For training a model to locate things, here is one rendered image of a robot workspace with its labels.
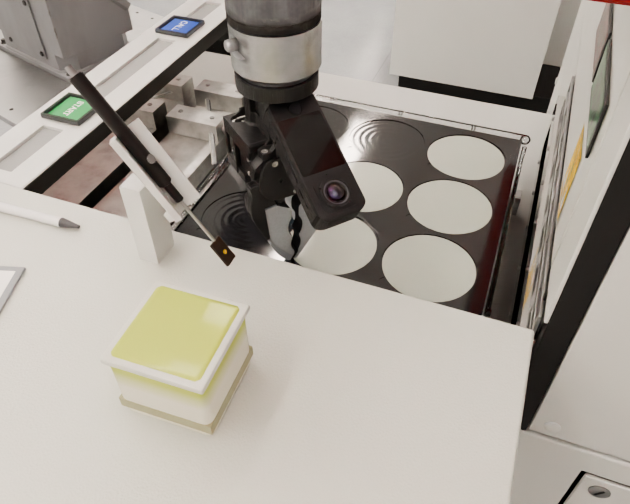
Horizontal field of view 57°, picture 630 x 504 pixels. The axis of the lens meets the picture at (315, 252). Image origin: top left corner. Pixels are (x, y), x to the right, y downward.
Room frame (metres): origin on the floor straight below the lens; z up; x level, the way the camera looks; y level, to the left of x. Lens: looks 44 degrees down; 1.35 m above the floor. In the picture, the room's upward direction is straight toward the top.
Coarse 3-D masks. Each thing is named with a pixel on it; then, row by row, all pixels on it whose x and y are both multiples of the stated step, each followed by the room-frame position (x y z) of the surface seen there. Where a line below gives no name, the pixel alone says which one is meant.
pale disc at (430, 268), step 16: (400, 240) 0.47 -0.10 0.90; (416, 240) 0.47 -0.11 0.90; (432, 240) 0.47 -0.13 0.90; (448, 240) 0.47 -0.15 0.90; (384, 256) 0.45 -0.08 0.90; (400, 256) 0.45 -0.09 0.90; (416, 256) 0.45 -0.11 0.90; (432, 256) 0.45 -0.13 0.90; (448, 256) 0.45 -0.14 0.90; (464, 256) 0.45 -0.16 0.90; (384, 272) 0.43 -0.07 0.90; (400, 272) 0.43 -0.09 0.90; (416, 272) 0.43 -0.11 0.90; (432, 272) 0.43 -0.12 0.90; (448, 272) 0.43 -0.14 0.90; (464, 272) 0.43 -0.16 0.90; (400, 288) 0.40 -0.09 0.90; (416, 288) 0.40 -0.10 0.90; (432, 288) 0.40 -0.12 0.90; (448, 288) 0.40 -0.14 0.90; (464, 288) 0.40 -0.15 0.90
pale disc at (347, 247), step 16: (352, 224) 0.50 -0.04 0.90; (320, 240) 0.47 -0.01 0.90; (336, 240) 0.47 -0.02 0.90; (352, 240) 0.47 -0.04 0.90; (368, 240) 0.47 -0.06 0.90; (304, 256) 0.45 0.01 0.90; (320, 256) 0.45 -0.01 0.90; (336, 256) 0.45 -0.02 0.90; (352, 256) 0.45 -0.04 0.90; (368, 256) 0.45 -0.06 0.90; (336, 272) 0.43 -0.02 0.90
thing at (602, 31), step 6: (606, 6) 0.60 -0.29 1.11; (606, 12) 0.58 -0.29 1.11; (606, 18) 0.56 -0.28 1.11; (600, 24) 0.59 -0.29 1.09; (606, 24) 0.54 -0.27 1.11; (600, 30) 0.57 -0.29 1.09; (606, 30) 0.53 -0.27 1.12; (600, 36) 0.56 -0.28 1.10; (606, 36) 0.51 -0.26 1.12; (600, 42) 0.54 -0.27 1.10; (600, 48) 0.52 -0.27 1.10; (600, 54) 0.51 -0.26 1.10; (594, 60) 0.54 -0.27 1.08; (594, 66) 0.52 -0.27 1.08
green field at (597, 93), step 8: (600, 64) 0.48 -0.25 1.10; (600, 72) 0.47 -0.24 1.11; (600, 80) 0.45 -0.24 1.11; (592, 88) 0.48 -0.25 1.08; (600, 88) 0.43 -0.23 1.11; (592, 96) 0.46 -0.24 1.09; (600, 96) 0.42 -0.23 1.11; (592, 104) 0.44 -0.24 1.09; (600, 104) 0.40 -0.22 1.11; (592, 112) 0.43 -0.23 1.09; (600, 112) 0.39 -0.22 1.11; (592, 120) 0.41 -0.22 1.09; (592, 128) 0.40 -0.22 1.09
